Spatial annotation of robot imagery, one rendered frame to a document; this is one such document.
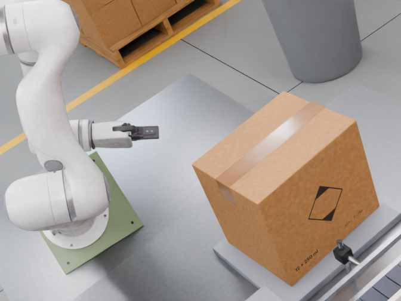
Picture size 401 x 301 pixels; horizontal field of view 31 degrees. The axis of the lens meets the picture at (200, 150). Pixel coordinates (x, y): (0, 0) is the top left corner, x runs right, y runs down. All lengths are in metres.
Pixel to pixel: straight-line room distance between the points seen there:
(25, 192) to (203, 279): 0.49
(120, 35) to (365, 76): 1.62
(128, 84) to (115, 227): 2.44
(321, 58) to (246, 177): 2.14
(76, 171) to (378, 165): 0.78
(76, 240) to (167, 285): 0.32
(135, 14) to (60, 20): 3.09
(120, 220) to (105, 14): 2.61
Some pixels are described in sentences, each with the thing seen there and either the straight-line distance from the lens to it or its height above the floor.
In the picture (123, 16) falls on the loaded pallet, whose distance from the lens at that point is 4.54.
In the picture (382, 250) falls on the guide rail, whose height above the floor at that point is 0.96.
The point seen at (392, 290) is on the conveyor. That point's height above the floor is 0.88.
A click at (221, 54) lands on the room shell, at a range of 4.28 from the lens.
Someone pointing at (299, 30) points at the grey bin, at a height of 0.34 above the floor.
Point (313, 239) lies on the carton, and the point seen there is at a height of 0.92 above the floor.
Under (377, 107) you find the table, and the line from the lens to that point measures 2.11.
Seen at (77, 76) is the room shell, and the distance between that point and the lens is 4.75.
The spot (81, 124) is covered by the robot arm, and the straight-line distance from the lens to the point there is 1.89.
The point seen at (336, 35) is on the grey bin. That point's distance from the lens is 3.61.
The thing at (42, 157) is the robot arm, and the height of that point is 1.18.
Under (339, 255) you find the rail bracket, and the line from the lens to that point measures 1.55.
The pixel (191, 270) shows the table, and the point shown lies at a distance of 1.84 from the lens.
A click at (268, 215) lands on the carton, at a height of 1.07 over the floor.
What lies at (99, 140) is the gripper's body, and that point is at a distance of 1.87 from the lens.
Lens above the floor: 2.10
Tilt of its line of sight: 36 degrees down
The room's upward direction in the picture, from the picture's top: 24 degrees counter-clockwise
